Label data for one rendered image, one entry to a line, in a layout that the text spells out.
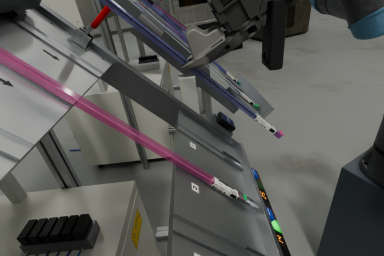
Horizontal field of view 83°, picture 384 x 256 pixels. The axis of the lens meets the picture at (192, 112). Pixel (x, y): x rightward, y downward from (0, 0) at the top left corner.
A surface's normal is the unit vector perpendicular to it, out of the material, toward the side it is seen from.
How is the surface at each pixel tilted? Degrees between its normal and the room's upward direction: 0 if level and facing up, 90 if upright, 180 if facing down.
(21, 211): 0
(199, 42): 90
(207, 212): 47
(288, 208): 0
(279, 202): 0
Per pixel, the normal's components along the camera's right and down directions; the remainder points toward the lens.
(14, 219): -0.12, -0.86
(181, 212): 0.64, -0.68
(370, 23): -0.51, 0.70
